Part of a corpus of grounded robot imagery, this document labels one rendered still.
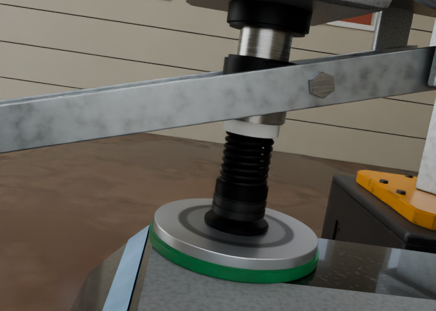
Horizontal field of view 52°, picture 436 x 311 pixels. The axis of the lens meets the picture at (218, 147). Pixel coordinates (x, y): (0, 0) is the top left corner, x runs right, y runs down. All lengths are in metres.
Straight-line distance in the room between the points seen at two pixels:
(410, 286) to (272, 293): 0.19
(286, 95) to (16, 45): 6.63
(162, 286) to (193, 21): 6.12
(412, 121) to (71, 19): 5.08
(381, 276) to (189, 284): 0.25
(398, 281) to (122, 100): 0.39
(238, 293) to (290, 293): 0.06
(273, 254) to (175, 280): 0.11
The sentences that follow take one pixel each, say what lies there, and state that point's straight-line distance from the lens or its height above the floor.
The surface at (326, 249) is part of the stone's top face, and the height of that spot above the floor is 0.83.
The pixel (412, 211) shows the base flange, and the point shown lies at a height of 0.77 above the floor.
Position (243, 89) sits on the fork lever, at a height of 1.03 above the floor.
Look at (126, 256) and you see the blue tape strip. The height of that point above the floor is 0.80.
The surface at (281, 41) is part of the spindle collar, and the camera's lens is 0.54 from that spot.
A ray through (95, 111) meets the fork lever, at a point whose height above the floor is 0.98.
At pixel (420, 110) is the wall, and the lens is 7.15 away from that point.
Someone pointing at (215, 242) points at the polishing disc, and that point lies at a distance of 0.52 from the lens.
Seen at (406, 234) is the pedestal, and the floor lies 0.74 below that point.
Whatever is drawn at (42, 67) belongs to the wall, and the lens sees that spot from 6.92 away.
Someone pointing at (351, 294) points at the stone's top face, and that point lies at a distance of 0.54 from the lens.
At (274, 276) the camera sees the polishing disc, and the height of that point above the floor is 0.84.
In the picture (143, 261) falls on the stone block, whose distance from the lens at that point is 0.54.
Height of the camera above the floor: 1.05
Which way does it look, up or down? 10 degrees down
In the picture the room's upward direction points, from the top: 8 degrees clockwise
